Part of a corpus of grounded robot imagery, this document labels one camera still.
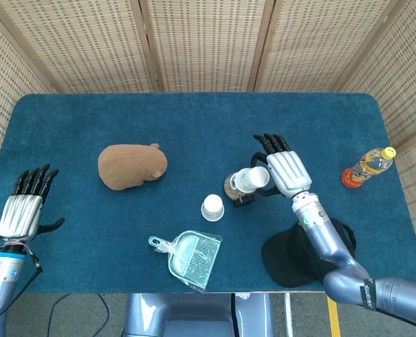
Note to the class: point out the black baseball cap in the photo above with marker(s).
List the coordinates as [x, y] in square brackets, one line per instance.
[285, 259]

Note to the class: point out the yellow floor tape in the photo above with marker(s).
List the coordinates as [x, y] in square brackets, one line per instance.
[334, 321]

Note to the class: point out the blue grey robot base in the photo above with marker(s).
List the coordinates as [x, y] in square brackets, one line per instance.
[193, 316]

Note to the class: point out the glass jar with black base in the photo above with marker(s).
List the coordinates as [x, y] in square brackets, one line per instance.
[230, 188]

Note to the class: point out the clear packaged dustpan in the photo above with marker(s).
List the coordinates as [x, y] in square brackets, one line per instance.
[193, 252]

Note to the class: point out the blue table mat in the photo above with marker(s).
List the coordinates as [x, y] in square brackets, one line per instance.
[228, 123]

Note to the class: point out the white table leg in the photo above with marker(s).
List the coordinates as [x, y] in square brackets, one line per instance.
[287, 316]

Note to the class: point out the brown plush toy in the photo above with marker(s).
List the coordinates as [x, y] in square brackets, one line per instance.
[130, 166]

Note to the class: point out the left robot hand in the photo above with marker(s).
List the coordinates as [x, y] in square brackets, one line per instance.
[20, 217]

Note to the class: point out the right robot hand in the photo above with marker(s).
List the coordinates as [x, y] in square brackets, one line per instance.
[288, 172]

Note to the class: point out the yellow capped drink bottle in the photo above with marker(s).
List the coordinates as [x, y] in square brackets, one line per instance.
[372, 163]

